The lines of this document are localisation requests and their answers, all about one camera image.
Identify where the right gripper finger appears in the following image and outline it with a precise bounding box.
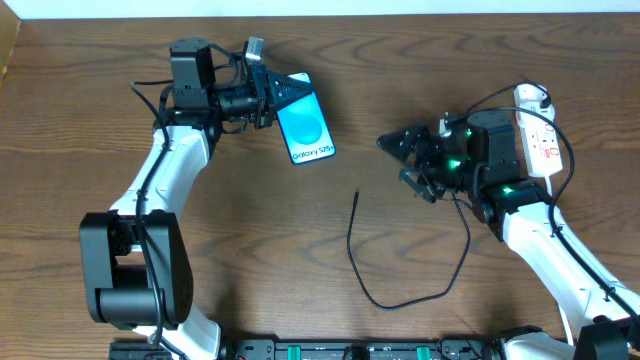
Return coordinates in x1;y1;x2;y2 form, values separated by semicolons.
377;125;430;163
399;168;437;203

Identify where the blue Galaxy smartphone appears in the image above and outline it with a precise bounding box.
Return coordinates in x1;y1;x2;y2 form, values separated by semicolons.
277;73;336;165

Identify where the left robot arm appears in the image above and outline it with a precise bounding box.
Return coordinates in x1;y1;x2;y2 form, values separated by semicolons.
79;37;313;359

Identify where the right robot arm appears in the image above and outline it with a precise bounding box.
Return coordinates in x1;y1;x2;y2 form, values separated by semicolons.
377;107;639;359

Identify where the white USB charger adapter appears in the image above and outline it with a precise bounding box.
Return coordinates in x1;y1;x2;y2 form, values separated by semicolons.
513;83;555;121

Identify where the white power strip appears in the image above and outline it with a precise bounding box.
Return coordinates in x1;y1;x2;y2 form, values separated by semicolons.
516;112;563;178

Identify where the black USB charging cable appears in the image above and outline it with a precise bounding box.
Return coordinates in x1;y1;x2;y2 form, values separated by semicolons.
346;81;553;312

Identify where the black left camera cable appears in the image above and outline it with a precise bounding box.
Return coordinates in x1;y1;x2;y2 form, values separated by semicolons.
130;42;251;360

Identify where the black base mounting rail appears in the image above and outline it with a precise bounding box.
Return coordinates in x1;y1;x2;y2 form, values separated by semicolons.
108;338;501;360

